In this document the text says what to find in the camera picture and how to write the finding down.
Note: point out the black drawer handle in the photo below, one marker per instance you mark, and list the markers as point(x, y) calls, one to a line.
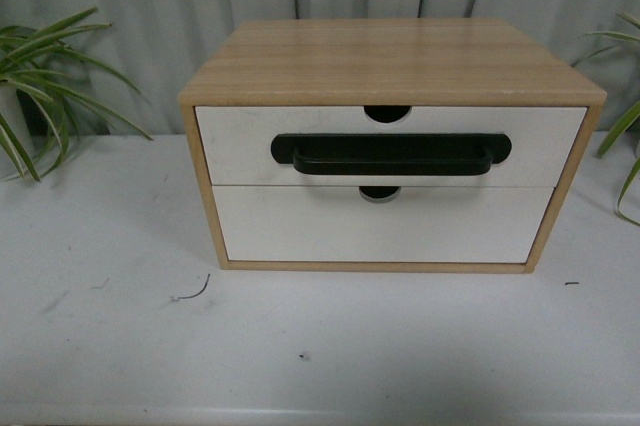
point(460, 154)

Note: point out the white drawer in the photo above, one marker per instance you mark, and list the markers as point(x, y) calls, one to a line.
point(419, 224)
point(237, 142)

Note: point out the green plant left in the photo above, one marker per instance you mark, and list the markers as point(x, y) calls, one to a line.
point(38, 64)

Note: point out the green plant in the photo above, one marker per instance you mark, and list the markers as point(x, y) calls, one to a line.
point(38, 64)
point(630, 116)

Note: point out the green plant right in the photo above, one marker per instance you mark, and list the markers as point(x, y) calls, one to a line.
point(630, 116)

